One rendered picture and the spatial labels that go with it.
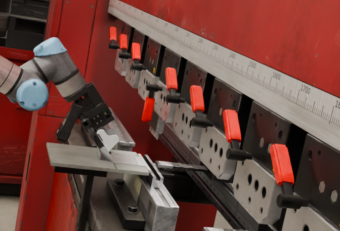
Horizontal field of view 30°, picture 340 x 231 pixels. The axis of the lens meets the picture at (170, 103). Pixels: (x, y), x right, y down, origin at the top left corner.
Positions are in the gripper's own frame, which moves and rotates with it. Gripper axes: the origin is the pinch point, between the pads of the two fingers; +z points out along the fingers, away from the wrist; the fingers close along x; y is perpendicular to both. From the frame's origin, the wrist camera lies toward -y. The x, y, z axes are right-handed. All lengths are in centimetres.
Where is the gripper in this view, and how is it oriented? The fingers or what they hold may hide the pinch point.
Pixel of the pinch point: (107, 155)
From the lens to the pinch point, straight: 177.4
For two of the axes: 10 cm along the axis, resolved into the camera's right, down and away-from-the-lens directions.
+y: 8.5, -5.2, 0.5
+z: 4.8, 8.3, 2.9
